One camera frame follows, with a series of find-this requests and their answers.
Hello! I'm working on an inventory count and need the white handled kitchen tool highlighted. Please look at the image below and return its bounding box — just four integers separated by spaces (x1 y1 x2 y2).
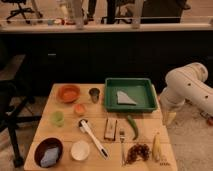
79 119 109 159

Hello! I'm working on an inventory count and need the dark red grape bunch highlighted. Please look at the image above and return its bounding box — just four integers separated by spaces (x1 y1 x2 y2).
126 144 150 164

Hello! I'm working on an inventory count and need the yellow corn cob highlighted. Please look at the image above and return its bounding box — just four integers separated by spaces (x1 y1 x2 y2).
152 133 162 162

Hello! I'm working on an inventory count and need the green chili pepper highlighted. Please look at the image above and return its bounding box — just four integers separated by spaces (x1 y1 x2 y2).
126 115 139 140

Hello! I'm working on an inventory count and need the blue cloth in bowl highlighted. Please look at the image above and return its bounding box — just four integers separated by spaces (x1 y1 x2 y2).
40 147 59 167

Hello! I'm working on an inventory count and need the dark maroon bowl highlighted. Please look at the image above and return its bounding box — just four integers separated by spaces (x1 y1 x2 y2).
34 138 63 168

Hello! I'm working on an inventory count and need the black chair at left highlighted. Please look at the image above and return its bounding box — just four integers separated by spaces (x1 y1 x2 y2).
0 39 43 169

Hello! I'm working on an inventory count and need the brown rectangular block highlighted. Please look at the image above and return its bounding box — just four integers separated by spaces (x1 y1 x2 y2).
104 118 117 141

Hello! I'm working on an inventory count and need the green plastic cup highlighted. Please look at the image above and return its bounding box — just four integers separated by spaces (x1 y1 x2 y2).
50 111 64 127

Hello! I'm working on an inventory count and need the black office chair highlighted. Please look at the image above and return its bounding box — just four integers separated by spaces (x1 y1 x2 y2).
1 0 43 24

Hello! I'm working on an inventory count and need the metal fork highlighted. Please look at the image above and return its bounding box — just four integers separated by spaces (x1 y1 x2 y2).
119 129 126 166

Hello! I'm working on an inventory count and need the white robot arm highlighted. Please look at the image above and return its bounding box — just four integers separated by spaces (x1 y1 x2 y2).
159 62 213 125

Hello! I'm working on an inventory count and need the small metal cup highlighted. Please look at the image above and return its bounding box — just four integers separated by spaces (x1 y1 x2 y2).
89 88 100 103

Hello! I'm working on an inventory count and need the grey folded cloth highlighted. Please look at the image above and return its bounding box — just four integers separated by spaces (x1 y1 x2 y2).
117 91 136 105

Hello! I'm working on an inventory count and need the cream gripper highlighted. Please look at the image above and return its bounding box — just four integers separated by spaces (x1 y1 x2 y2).
161 101 177 126

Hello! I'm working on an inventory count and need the orange bowl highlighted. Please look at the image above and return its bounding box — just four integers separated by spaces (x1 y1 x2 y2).
57 84 80 103

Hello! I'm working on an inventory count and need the green plastic tray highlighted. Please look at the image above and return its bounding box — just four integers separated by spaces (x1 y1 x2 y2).
104 78 157 113

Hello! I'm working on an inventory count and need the small orange cup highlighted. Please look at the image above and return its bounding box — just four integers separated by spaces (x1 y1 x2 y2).
74 104 86 116

